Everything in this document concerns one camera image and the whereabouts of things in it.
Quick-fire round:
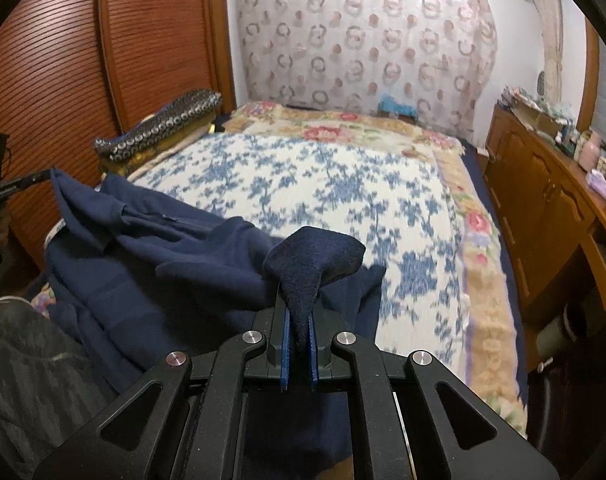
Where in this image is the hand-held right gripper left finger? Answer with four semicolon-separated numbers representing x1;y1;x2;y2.
33;309;291;480

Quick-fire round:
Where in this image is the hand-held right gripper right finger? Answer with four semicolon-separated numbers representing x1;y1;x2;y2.
308;309;558;480

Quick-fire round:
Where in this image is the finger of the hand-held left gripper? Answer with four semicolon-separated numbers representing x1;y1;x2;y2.
0;169;52;197

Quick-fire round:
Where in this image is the navy printed t-shirt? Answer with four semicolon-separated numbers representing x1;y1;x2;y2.
43;167;388;468

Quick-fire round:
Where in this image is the wooden louvered wardrobe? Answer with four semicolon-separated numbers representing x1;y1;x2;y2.
0;0;236;271

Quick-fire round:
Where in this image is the blue floral white quilt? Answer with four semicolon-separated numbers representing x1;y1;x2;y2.
128;132;472;377

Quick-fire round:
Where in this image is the person's grey jacket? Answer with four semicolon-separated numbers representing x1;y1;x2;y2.
0;294;102;467

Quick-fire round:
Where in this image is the grey cylindrical container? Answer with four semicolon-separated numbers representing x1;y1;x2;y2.
534;305;592;374

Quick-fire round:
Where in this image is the small brown box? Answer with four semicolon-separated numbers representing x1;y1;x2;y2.
378;106;419;122

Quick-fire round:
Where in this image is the blue plastic bag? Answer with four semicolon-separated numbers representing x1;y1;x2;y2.
380;92;416;114

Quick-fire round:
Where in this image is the wooden cabinet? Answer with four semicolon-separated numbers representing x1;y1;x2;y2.
483;102;606;377

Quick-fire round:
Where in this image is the cardboard box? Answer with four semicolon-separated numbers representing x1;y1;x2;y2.
513;105;566;137

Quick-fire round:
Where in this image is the pile of small packets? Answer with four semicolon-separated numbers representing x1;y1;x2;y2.
500;85;582;122

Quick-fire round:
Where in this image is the pink bottle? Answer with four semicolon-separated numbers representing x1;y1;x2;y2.
580;130;604;169

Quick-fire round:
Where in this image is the beige patterned curtain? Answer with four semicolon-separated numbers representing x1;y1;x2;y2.
530;0;566;104

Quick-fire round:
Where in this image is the dark ring-patterned pillow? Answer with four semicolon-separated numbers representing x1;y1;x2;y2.
94;89;222;177

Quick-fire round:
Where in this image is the sheer ring-patterned curtain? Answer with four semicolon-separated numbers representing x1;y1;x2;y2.
230;0;500;144

